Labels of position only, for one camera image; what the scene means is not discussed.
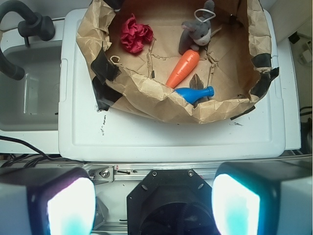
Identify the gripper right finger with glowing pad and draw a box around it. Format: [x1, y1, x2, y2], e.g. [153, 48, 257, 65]
[212, 160, 313, 235]

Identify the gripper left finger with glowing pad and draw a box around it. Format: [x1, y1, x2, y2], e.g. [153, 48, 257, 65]
[0, 167, 96, 235]

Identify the blue plastic bottle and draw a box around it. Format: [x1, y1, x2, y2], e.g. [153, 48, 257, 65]
[175, 86, 215, 104]

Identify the brown paper bag tray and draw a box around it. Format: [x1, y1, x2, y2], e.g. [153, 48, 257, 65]
[76, 0, 279, 124]

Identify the orange toy carrot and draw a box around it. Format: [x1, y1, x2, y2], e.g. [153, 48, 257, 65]
[165, 49, 200, 89]

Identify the grey plush bunny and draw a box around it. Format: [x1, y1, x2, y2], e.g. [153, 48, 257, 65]
[179, 0, 216, 55]

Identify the crumpled red paper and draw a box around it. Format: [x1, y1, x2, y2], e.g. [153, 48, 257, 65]
[120, 14, 154, 54]

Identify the aluminium rail frame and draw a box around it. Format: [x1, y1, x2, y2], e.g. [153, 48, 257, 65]
[89, 154, 313, 235]

